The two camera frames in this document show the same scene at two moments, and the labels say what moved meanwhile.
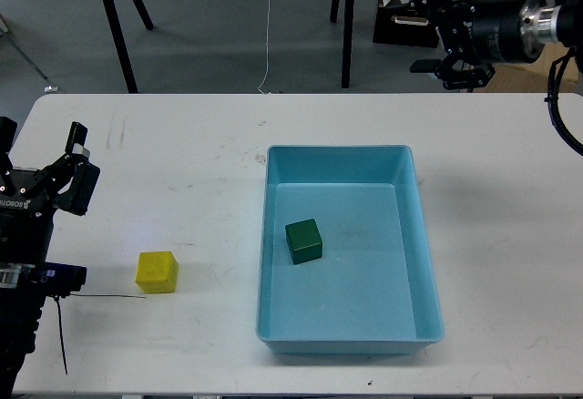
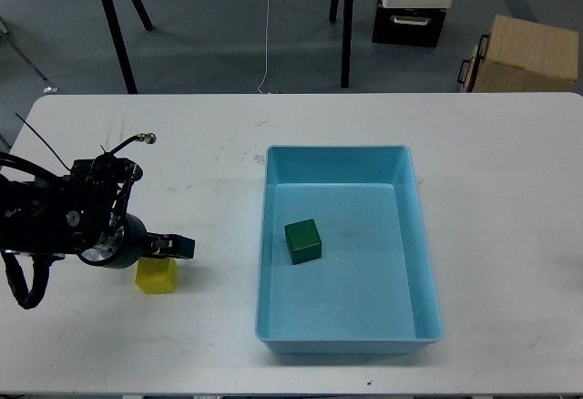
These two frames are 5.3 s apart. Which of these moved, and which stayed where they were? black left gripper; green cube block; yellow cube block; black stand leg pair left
Moved: black left gripper
Stayed: yellow cube block; black stand leg pair left; green cube block
